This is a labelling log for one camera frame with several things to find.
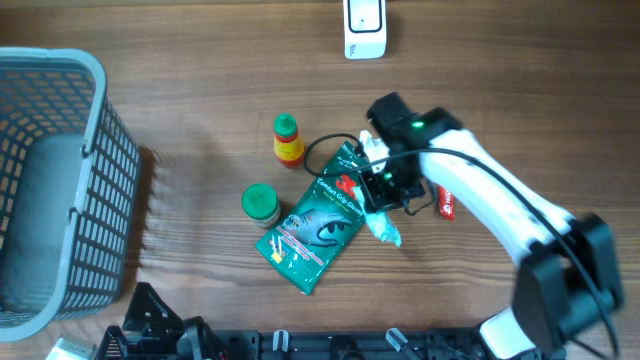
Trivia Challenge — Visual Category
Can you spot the white barcode scanner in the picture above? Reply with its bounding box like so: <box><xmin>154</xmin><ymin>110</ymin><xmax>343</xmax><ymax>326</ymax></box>
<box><xmin>343</xmin><ymin>0</ymin><xmax>387</xmax><ymax>60</ymax></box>

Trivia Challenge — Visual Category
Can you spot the red yellow sauce bottle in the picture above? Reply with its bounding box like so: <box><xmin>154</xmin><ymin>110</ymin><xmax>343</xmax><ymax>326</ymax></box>
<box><xmin>273</xmin><ymin>113</ymin><xmax>305</xmax><ymax>168</ymax></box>

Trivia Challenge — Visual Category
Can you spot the light green tissue packet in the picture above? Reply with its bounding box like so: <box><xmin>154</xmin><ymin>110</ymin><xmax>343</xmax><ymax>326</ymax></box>
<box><xmin>353</xmin><ymin>186</ymin><xmax>402</xmax><ymax>247</ymax></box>

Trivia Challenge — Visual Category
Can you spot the red snack bar wrapper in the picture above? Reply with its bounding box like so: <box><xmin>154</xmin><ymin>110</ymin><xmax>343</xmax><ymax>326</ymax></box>
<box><xmin>438</xmin><ymin>186</ymin><xmax>455</xmax><ymax>221</ymax></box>

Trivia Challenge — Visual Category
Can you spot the grey plastic mesh basket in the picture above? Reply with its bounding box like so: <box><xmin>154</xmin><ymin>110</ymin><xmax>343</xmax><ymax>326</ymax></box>
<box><xmin>1</xmin><ymin>47</ymin><xmax>141</xmax><ymax>342</ymax></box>

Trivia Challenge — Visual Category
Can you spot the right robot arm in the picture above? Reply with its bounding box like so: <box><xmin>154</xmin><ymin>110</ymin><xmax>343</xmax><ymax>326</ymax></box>
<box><xmin>360</xmin><ymin>92</ymin><xmax>624</xmax><ymax>359</ymax></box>

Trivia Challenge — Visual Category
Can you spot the green lid jar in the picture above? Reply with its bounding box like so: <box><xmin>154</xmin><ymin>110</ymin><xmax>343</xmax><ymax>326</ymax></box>
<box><xmin>241</xmin><ymin>183</ymin><xmax>281</xmax><ymax>228</ymax></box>

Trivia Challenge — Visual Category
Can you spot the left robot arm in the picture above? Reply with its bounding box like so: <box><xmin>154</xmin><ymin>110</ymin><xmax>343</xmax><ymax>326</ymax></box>
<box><xmin>95</xmin><ymin>282</ymin><xmax>229</xmax><ymax>360</ymax></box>

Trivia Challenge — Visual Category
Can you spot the green 3M glove packet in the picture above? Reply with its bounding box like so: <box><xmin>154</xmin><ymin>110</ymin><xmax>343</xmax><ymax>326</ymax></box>
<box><xmin>256</xmin><ymin>142</ymin><xmax>365</xmax><ymax>295</ymax></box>

